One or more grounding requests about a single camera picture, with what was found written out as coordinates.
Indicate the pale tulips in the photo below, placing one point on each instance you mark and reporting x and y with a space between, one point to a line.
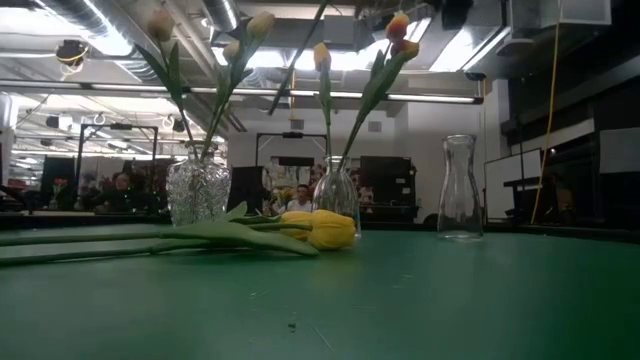
262 24

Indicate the small glass bottle vase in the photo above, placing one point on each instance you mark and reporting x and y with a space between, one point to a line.
337 192

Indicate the long ceiling light strip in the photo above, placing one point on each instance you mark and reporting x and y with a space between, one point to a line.
325 93

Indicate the white ceiling duct box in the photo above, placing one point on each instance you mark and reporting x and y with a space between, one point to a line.
560 12

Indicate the tall clear glass carafe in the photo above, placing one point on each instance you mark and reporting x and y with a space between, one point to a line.
459 190

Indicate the cut crystal glass vase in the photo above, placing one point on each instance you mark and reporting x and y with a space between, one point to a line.
197 187

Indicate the green table mat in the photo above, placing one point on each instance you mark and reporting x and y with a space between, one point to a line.
450 300

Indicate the person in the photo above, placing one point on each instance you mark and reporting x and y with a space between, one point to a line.
121 185
302 191

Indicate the black frame stand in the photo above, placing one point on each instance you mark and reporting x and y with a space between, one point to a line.
292 135
117 127

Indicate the black ceiling device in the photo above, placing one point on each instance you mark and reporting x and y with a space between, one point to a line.
71 52

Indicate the black cabinet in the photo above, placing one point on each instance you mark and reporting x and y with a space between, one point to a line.
387 182

